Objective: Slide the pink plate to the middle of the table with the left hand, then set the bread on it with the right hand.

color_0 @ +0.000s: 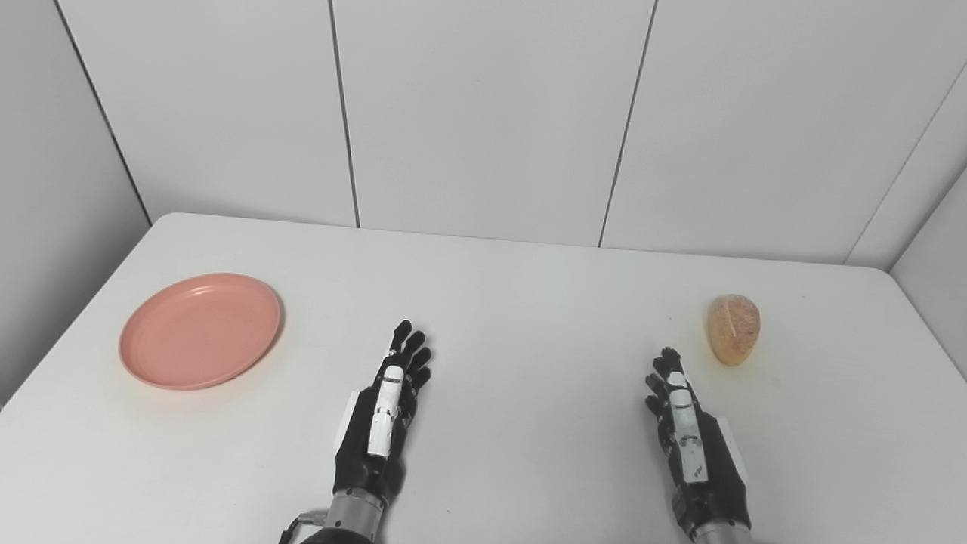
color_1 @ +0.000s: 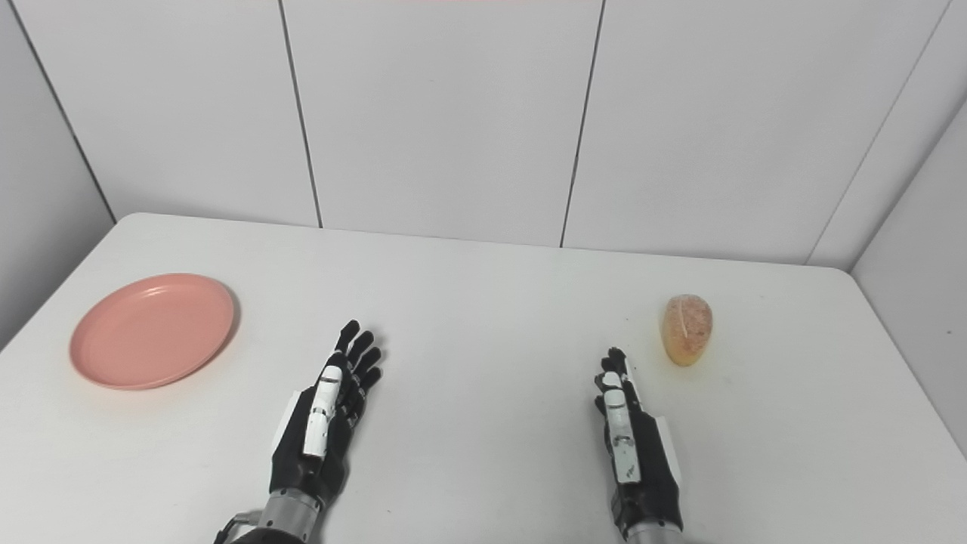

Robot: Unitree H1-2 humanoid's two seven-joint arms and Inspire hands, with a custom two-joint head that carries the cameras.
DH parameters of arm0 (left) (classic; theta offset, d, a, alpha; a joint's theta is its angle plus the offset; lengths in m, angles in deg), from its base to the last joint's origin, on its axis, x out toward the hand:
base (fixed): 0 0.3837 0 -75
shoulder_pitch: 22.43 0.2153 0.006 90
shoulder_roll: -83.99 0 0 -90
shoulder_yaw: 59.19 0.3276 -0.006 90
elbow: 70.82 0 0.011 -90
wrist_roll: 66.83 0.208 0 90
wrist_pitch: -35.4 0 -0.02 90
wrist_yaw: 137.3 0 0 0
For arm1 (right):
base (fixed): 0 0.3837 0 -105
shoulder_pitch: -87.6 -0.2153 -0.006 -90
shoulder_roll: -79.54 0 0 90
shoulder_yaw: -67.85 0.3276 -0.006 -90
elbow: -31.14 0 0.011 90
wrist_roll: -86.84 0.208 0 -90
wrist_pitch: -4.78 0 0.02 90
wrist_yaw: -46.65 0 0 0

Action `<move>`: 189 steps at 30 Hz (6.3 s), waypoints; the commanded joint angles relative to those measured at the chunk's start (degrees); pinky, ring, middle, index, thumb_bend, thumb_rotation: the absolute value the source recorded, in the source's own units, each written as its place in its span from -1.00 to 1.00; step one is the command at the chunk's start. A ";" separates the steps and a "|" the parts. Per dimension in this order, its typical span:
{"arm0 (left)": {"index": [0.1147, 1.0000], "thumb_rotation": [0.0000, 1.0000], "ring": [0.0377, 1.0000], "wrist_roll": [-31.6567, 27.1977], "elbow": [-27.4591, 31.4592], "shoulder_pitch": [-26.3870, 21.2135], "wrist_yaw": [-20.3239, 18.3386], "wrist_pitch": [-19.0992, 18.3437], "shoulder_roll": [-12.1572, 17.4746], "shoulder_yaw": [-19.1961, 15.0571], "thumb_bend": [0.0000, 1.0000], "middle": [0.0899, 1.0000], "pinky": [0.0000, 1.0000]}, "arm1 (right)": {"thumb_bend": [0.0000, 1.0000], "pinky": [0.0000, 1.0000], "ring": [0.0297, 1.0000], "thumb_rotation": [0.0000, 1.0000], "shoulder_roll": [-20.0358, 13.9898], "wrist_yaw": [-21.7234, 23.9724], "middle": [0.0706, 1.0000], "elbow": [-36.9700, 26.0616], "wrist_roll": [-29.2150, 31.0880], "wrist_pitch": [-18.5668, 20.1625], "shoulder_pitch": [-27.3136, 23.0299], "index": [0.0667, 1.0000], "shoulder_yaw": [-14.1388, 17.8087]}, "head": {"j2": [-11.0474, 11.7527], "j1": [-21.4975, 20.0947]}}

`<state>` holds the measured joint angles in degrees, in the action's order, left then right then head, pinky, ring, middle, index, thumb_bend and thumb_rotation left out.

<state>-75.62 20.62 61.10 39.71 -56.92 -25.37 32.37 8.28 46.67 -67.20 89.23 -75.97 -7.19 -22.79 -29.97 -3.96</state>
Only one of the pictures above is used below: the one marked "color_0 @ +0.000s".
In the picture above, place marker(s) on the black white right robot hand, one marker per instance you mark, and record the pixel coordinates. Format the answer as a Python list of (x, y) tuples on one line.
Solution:
[(714, 483)]

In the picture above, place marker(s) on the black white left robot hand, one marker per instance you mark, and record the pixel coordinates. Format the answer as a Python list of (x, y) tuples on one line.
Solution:
[(381, 453)]

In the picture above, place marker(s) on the brown bread roll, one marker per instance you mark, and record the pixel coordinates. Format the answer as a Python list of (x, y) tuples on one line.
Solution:
[(733, 329)]

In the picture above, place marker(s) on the pink round plate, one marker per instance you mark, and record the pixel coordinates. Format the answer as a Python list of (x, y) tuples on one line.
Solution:
[(200, 331)]

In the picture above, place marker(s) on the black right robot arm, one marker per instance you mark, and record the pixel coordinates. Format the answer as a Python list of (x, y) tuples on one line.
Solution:
[(721, 536)]

